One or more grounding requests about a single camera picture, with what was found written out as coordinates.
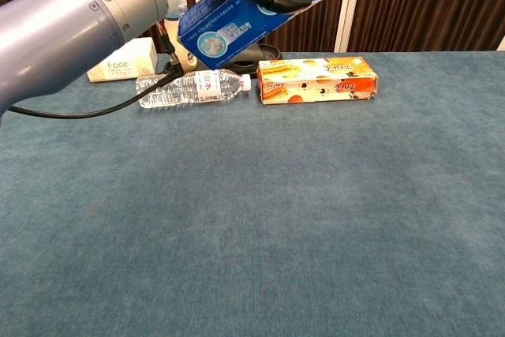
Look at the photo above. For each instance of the blue toothpaste carton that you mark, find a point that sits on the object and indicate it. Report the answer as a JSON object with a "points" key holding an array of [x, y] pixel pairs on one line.
{"points": [[221, 29]]}

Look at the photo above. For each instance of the orange biscuit box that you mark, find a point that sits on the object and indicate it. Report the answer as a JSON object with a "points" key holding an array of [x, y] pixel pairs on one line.
{"points": [[315, 88]]}

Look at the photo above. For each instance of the cream bottle with blue cap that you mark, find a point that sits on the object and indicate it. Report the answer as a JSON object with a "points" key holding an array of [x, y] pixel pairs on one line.
{"points": [[172, 33]]}

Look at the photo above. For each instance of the clear plastic water bottle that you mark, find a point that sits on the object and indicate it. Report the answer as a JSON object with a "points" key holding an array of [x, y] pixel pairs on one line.
{"points": [[213, 84]]}

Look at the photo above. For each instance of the black rubber slipper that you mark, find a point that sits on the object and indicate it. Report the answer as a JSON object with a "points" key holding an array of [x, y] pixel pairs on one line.
{"points": [[268, 53]]}

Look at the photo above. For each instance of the silver-blue left robot arm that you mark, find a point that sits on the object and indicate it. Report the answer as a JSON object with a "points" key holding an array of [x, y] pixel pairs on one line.
{"points": [[59, 37]]}

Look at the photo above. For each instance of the white Face tissue pack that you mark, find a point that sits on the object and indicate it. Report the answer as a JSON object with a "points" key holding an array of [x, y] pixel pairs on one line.
{"points": [[126, 64]]}

